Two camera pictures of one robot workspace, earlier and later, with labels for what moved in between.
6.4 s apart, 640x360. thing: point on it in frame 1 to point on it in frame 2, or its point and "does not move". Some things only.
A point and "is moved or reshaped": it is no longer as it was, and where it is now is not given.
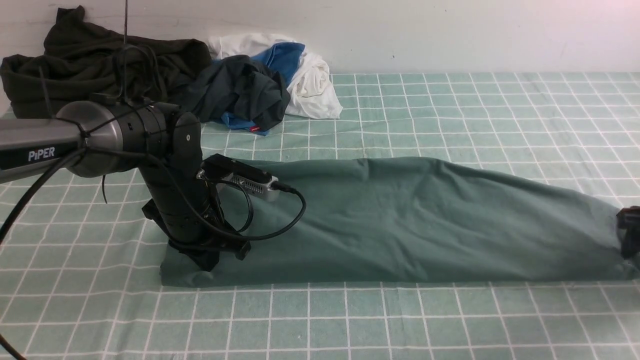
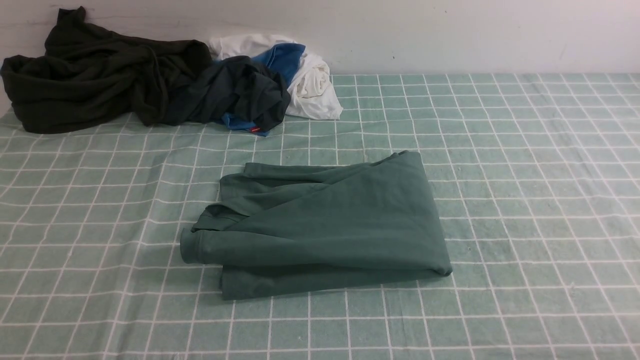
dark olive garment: [82, 58] does not move
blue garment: [283, 58] does not move
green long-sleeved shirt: [360, 219] is moved or reshaped
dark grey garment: [245, 90] does not move
